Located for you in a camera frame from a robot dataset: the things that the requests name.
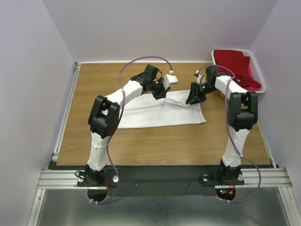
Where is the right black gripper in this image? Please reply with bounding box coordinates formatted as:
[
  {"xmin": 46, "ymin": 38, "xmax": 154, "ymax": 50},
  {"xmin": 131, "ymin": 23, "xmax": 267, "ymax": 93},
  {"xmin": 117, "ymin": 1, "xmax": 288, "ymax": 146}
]
[{"xmin": 185, "ymin": 81, "xmax": 218, "ymax": 105}]

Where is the white t shirt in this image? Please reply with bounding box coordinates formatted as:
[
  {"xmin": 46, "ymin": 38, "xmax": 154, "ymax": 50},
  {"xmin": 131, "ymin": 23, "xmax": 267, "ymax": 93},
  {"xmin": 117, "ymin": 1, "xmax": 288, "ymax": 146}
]
[{"xmin": 118, "ymin": 90, "xmax": 206, "ymax": 129}]

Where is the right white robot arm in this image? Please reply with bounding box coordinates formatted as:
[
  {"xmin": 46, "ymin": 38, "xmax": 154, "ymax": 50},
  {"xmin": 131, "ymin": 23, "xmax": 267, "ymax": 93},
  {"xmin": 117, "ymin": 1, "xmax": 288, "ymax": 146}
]
[{"xmin": 186, "ymin": 65, "xmax": 258, "ymax": 184}]

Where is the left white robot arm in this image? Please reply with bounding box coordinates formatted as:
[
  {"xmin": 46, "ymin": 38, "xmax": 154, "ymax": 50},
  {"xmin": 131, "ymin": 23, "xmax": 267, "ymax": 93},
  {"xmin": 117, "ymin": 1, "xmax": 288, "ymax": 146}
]
[{"xmin": 84, "ymin": 65, "xmax": 178, "ymax": 186}]

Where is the red t shirt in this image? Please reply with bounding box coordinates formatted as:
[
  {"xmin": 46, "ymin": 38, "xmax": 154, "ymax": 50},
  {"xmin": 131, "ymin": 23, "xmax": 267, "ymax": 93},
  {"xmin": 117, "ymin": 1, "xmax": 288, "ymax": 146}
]
[{"xmin": 214, "ymin": 49, "xmax": 251, "ymax": 89}]

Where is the pink t shirt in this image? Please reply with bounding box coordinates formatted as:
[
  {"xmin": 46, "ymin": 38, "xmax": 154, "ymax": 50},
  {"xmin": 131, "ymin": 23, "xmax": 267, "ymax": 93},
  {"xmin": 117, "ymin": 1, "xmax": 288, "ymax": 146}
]
[{"xmin": 245, "ymin": 66, "xmax": 261, "ymax": 91}]

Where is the white plastic basket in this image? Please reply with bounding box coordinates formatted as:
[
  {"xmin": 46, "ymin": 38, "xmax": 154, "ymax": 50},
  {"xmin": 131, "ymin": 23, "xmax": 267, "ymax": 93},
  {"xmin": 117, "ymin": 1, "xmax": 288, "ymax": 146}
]
[{"xmin": 211, "ymin": 49, "xmax": 266, "ymax": 94}]

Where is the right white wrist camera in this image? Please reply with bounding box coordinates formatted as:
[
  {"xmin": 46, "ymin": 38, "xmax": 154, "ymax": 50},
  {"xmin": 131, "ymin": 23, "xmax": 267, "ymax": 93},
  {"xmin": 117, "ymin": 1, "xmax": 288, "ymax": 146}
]
[{"xmin": 197, "ymin": 75, "xmax": 207, "ymax": 85}]

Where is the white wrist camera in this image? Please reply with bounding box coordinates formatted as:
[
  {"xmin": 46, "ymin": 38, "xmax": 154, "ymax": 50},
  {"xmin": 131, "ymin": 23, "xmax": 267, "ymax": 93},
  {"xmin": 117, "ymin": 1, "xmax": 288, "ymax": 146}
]
[
  {"xmin": 197, "ymin": 75, "xmax": 207, "ymax": 85},
  {"xmin": 163, "ymin": 74, "xmax": 178, "ymax": 90}
]

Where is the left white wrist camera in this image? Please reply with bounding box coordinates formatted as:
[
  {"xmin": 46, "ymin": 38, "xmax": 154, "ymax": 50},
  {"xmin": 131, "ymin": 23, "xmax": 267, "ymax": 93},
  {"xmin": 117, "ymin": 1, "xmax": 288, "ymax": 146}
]
[{"xmin": 163, "ymin": 74, "xmax": 178, "ymax": 90}]

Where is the aluminium left rail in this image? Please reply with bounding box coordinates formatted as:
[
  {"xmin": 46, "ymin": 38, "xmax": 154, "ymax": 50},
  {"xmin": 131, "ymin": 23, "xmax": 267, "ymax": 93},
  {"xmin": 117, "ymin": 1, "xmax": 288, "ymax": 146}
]
[{"xmin": 51, "ymin": 62, "xmax": 81, "ymax": 161}]

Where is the aluminium rail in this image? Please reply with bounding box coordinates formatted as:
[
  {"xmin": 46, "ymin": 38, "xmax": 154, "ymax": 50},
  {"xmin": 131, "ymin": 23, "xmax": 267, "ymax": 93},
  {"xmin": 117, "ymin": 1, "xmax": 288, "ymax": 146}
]
[
  {"xmin": 257, "ymin": 121, "xmax": 278, "ymax": 169},
  {"xmin": 51, "ymin": 62, "xmax": 81, "ymax": 161},
  {"xmin": 38, "ymin": 168, "xmax": 292, "ymax": 189}
]

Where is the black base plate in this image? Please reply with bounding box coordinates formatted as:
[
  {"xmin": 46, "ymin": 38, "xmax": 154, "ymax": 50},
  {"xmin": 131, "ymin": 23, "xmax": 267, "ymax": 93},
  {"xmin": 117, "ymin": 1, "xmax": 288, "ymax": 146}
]
[{"xmin": 48, "ymin": 165, "xmax": 245, "ymax": 197}]

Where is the aluminium right rail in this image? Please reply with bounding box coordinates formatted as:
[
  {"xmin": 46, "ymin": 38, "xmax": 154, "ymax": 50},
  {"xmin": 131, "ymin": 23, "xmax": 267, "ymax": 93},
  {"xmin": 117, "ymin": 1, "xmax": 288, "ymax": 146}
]
[{"xmin": 257, "ymin": 121, "xmax": 278, "ymax": 169}]

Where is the aluminium front rail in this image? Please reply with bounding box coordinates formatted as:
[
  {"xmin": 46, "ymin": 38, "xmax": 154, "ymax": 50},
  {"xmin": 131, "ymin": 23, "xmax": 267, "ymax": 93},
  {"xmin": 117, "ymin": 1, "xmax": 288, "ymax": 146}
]
[{"xmin": 38, "ymin": 168, "xmax": 292, "ymax": 189}]

